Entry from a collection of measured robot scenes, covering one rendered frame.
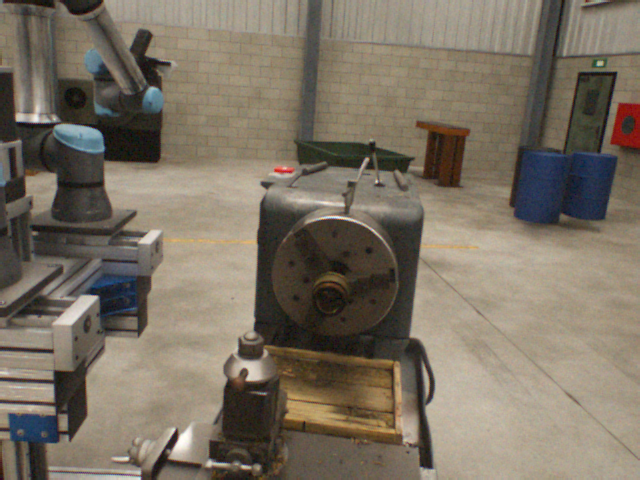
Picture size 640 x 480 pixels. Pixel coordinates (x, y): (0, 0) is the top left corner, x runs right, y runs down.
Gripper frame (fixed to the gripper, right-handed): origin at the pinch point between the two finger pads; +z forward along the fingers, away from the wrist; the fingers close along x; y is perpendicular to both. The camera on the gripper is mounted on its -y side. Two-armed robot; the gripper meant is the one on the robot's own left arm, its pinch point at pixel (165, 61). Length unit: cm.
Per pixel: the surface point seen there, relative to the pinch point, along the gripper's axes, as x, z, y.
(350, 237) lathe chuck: 88, -45, 27
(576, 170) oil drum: 210, 671, 65
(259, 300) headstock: 64, -35, 56
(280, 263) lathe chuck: 73, -49, 38
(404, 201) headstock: 95, -22, 20
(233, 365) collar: 90, -105, 32
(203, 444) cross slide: 86, -102, 50
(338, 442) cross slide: 105, -92, 47
